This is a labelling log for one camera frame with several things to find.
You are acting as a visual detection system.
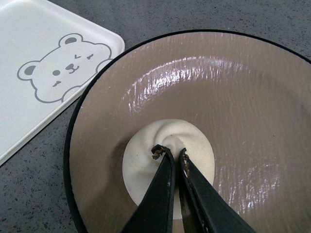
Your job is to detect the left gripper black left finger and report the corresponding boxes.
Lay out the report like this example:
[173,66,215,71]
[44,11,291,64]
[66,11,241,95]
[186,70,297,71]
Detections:
[122,145,175,233]

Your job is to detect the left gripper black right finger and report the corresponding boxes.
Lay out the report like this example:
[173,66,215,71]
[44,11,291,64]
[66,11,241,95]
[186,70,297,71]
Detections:
[179,148,255,233]

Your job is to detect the white steamed bun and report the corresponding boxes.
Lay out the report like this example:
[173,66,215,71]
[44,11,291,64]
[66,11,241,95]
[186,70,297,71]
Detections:
[122,119,215,205]

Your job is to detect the beige plate with black rim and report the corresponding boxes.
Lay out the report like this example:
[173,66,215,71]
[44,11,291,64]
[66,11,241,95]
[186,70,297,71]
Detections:
[64,31,311,233]

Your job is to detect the cream rectangular bear tray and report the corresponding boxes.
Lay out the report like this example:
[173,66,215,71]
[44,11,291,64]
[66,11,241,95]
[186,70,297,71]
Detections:
[0,0,125,163]

